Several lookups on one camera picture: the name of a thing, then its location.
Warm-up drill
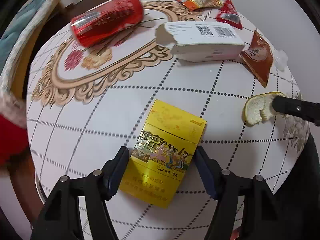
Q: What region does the orange peel piece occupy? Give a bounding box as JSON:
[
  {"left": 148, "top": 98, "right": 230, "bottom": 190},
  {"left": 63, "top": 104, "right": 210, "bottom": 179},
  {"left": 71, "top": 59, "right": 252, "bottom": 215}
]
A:
[{"left": 243, "top": 92, "right": 286, "bottom": 126}]

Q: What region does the yellow cigarette pack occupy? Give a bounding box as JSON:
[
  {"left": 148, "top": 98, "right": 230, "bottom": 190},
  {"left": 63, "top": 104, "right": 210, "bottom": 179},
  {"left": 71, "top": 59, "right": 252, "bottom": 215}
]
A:
[{"left": 119, "top": 100, "right": 207, "bottom": 208}]

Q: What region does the clear plastic lid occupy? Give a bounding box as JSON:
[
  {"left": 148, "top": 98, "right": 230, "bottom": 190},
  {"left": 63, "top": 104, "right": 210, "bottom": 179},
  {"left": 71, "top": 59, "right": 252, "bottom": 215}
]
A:
[{"left": 273, "top": 50, "right": 289, "bottom": 72}]

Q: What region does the brown snack wrapper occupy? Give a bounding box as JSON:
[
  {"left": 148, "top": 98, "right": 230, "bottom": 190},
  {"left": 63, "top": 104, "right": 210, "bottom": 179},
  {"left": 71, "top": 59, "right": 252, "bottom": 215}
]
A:
[{"left": 240, "top": 30, "right": 273, "bottom": 88}]

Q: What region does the small red snack wrapper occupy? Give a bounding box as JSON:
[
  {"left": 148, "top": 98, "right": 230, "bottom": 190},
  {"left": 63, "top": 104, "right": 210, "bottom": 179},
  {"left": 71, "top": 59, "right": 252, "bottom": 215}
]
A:
[{"left": 215, "top": 0, "right": 242, "bottom": 29}]

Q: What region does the white cardboard box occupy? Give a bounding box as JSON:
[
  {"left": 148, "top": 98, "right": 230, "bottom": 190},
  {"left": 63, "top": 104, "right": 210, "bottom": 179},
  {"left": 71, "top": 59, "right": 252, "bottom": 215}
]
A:
[{"left": 155, "top": 21, "right": 245, "bottom": 62}]

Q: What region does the white patterned tablecloth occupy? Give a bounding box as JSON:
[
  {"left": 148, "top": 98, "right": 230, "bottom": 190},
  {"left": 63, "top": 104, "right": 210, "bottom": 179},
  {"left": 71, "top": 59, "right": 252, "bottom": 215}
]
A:
[{"left": 26, "top": 0, "right": 311, "bottom": 240}]

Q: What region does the crushed red soda can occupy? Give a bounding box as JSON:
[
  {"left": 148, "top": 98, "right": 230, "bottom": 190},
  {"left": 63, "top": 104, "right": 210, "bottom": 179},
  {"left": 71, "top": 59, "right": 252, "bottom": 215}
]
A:
[{"left": 71, "top": 0, "right": 144, "bottom": 47}]

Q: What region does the light blue duvet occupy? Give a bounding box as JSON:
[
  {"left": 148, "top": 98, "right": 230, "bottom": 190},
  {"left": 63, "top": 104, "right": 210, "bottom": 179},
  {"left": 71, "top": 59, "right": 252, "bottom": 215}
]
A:
[{"left": 1, "top": 0, "right": 46, "bottom": 71}]

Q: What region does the wooden bed frame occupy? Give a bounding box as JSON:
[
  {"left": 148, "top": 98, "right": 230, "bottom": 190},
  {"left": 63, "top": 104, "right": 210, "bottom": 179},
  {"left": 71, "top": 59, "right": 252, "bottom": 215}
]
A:
[{"left": 10, "top": 0, "right": 65, "bottom": 99}]

